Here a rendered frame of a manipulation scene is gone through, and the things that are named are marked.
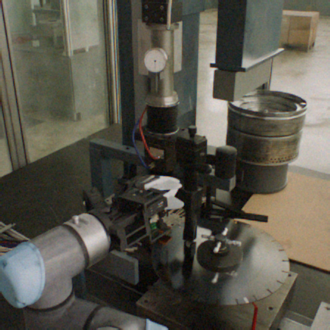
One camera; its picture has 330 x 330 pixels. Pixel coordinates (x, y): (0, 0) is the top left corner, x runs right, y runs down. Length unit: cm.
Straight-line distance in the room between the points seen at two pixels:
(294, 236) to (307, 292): 27
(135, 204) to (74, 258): 13
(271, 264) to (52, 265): 60
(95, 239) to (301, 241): 98
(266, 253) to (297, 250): 38
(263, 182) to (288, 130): 24
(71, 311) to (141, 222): 17
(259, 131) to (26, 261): 115
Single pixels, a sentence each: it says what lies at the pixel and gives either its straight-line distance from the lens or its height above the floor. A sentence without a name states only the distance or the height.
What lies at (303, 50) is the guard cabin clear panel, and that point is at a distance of 192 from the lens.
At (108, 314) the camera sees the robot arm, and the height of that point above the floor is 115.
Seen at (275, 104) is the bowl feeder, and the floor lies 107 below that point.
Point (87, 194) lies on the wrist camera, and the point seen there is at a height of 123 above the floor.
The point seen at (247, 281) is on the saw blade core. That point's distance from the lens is 98.
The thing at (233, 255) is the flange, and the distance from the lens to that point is 103.
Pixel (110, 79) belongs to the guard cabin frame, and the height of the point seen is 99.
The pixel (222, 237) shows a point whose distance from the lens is 101.
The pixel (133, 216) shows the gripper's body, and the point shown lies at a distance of 65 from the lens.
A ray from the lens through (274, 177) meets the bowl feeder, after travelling 170.
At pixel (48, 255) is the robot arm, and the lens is 58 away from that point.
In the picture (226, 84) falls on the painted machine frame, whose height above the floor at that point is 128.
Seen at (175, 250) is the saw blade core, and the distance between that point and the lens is 105.
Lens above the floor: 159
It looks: 27 degrees down
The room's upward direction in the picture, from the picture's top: straight up
